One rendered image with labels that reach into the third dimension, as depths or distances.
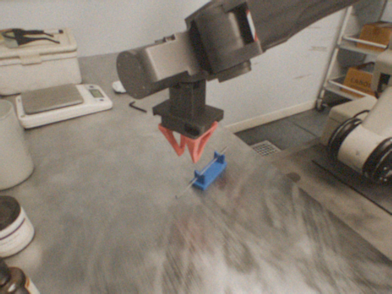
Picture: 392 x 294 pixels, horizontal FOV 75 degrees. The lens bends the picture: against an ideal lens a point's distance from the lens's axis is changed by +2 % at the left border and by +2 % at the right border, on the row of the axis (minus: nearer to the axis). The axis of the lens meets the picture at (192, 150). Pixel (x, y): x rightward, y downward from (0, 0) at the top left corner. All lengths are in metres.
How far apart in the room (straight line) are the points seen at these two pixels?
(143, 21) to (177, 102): 1.16
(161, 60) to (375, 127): 0.89
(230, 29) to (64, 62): 0.83
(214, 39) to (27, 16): 1.19
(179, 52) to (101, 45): 1.17
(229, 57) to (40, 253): 0.41
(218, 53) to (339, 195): 0.98
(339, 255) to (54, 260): 0.45
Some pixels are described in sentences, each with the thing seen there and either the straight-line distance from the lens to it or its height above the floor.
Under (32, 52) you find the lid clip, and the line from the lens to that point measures 1.05.
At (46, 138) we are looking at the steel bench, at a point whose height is 0.75.
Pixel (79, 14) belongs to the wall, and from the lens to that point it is 1.44.
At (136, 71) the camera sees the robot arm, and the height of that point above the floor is 1.03.
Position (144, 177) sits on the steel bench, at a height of 0.75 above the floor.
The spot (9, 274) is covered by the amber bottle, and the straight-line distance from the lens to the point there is 0.39.
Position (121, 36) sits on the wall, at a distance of 1.49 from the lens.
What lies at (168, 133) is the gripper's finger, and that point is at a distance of 0.42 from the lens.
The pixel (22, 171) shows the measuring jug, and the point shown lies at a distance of 0.64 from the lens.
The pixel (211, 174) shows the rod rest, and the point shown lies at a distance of 0.55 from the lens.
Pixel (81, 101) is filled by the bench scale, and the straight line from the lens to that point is 0.85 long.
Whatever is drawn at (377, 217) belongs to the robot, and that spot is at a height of 0.37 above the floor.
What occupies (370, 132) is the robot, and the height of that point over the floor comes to 0.66.
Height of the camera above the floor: 1.12
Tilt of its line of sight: 36 degrees down
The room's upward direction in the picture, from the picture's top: straight up
